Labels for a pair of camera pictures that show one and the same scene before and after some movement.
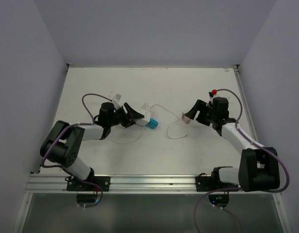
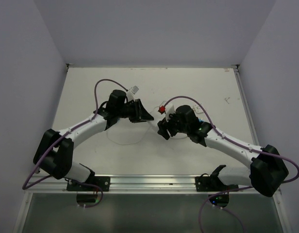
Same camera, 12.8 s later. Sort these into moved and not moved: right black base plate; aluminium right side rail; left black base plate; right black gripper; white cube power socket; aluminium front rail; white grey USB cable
Moved: white grey USB cable; right black gripper; white cube power socket
Not moved: right black base plate; left black base plate; aluminium front rail; aluminium right side rail
